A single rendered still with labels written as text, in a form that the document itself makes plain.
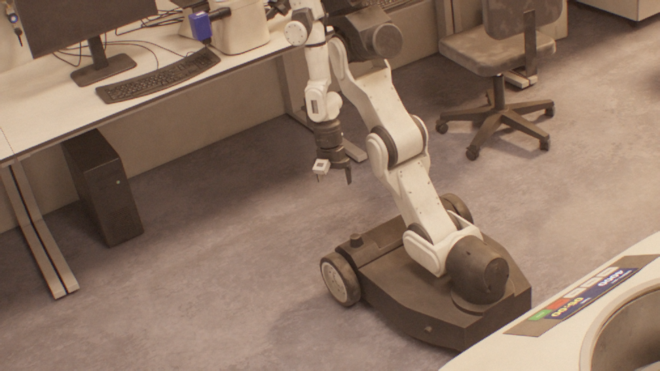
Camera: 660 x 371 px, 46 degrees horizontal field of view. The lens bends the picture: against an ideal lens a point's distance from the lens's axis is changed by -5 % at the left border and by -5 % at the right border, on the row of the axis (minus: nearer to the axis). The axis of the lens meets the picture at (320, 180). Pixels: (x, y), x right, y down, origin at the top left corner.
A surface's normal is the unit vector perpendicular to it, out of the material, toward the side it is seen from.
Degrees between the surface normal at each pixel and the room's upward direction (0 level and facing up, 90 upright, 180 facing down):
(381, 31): 72
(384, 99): 50
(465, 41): 0
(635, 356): 90
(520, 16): 90
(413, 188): 54
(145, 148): 90
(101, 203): 90
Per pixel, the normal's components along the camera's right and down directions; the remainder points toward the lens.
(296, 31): -0.48, 0.40
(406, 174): 0.34, -0.18
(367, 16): 0.11, -0.56
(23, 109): -0.15, -0.83
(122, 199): 0.51, 0.39
